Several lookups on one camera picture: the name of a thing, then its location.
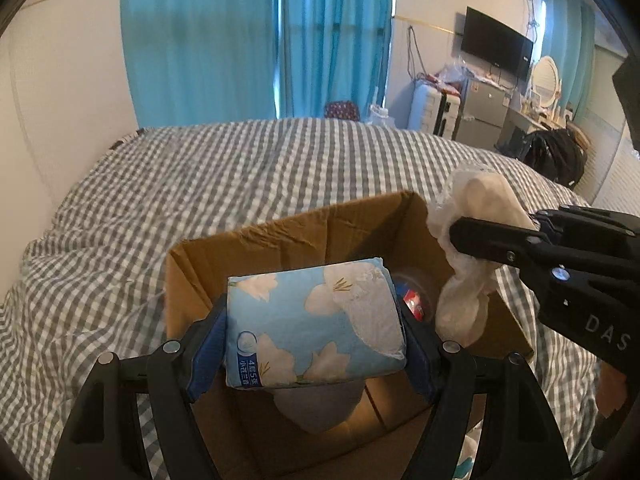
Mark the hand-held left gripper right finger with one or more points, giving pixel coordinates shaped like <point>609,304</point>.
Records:
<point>421,362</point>

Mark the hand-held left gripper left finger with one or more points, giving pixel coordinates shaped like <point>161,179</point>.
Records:
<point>206,360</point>

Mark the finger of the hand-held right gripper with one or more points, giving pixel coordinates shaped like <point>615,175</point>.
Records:
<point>492,240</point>
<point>590,220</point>

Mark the white plastic bag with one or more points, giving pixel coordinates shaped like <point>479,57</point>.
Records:
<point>487,195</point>

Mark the blue floral tissue pack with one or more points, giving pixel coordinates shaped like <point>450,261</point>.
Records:
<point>315,320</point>

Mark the brown cardboard box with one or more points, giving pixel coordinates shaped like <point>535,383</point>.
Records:
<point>280,240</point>

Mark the clear bottle with red label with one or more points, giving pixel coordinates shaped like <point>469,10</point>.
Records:
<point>417,295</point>

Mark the black backpack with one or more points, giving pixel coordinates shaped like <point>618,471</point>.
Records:
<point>557,157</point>

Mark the grey rounded object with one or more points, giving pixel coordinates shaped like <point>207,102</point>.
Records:
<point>320,407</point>

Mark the white dressing table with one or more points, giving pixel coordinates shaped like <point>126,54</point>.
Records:
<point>525,120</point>

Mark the black flat object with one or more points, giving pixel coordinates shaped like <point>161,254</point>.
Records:
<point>629,102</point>

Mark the grey mini fridge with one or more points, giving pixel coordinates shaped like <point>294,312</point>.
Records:
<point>480,115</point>

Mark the white suitcase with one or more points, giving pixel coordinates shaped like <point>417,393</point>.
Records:
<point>430,107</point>

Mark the white oval mirror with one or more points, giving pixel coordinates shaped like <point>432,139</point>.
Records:
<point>545,80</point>

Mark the clear plastic bag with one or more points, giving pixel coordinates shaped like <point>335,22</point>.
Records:
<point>382,116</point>

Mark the pile of bags on fridge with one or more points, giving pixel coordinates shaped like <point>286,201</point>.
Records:
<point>457,72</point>

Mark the grey checkered bed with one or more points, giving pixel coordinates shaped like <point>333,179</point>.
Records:
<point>200,175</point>

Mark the narrow blue curtain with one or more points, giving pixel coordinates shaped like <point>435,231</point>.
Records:
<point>567,35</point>

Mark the dark red dotted bag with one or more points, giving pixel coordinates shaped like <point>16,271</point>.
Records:
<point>342,111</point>

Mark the wide blue curtain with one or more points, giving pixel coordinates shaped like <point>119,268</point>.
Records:
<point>200,40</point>

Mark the black wall television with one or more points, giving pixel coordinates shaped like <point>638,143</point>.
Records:
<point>495,42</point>

